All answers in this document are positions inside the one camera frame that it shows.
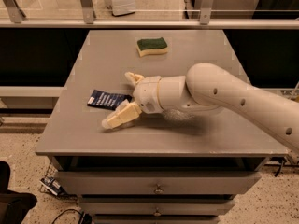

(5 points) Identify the black chair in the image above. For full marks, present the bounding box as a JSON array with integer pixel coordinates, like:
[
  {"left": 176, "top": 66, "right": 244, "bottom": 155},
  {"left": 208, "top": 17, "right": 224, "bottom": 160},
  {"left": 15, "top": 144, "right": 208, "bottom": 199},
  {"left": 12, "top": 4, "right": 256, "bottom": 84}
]
[{"left": 0, "top": 161, "right": 37, "bottom": 224}]

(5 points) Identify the grey drawer cabinet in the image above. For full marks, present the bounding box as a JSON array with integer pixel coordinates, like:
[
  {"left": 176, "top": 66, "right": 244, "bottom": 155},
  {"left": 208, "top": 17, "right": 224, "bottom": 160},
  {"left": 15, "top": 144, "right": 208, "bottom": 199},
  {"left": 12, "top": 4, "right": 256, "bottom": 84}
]
[{"left": 36, "top": 30, "right": 286, "bottom": 224}]

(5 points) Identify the small power box on floor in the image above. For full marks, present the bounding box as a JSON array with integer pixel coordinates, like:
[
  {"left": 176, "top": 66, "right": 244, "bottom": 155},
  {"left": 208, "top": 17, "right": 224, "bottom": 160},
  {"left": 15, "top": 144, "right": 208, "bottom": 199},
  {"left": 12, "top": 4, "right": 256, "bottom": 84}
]
[{"left": 40, "top": 176, "right": 63, "bottom": 196}]

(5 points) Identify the dark blue rxbar wrapper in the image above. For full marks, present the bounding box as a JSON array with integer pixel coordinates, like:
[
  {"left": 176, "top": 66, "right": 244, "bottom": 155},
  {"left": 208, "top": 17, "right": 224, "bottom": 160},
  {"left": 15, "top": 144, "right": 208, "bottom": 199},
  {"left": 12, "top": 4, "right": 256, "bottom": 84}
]
[{"left": 87, "top": 90, "right": 132, "bottom": 110}]

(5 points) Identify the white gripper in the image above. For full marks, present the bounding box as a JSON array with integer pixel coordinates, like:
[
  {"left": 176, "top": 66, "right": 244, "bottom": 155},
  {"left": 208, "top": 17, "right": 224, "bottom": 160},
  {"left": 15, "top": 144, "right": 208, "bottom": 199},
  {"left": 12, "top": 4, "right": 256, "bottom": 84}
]
[{"left": 102, "top": 72, "right": 163, "bottom": 129}]

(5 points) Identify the metal railing with glass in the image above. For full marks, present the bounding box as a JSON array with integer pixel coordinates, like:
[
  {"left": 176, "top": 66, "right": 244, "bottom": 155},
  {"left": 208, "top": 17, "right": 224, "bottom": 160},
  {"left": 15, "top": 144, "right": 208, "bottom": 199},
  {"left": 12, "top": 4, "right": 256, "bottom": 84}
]
[{"left": 0, "top": 0, "right": 299, "bottom": 30}]

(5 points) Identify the green and yellow sponge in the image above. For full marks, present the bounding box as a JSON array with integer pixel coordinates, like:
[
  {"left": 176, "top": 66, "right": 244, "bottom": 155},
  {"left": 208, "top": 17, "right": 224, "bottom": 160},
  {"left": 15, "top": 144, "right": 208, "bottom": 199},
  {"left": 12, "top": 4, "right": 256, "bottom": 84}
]
[{"left": 136, "top": 37, "right": 168, "bottom": 57}]

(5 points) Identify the black floor cable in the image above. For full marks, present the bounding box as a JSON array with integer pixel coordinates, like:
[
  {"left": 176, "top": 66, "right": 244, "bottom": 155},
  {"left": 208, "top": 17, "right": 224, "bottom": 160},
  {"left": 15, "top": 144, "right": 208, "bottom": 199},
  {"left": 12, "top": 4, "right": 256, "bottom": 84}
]
[{"left": 50, "top": 208, "right": 92, "bottom": 224}]

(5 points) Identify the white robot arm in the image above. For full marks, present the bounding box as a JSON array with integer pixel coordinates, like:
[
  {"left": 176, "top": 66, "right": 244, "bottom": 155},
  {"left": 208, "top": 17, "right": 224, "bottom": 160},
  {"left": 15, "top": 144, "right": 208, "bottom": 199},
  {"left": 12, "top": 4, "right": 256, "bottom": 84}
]
[{"left": 102, "top": 63, "right": 299, "bottom": 152}]

